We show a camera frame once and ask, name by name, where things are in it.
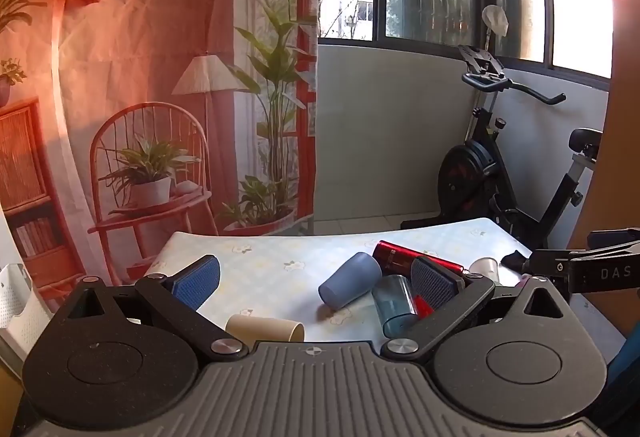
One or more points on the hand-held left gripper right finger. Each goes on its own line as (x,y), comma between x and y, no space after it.
(434,283)

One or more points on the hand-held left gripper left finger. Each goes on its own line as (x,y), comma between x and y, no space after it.
(194,283)

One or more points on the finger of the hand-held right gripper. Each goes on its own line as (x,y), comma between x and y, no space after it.
(547,263)

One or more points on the matte blue cup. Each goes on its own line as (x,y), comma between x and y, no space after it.
(350,281)

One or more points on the translucent blue cup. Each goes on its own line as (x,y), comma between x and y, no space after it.
(392,304)

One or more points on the white cup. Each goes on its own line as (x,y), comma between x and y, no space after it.
(486,268)

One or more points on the beige cup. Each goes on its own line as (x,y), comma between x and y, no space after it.
(260,328)

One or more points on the small red object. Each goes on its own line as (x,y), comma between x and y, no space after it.
(423,306)

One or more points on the small black object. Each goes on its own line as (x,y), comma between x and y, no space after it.
(514,260)

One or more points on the glossy red bottle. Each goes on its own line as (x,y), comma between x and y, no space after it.
(400,257)

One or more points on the floral tablecloth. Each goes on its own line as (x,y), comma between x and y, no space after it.
(260,267)

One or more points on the blue object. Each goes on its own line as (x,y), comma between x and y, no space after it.
(627,367)

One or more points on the black exercise bike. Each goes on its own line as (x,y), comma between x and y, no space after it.
(470,167)

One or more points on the white perforated basket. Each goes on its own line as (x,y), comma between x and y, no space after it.
(20,309)

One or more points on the printed room backdrop cloth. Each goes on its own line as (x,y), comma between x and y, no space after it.
(150,42)

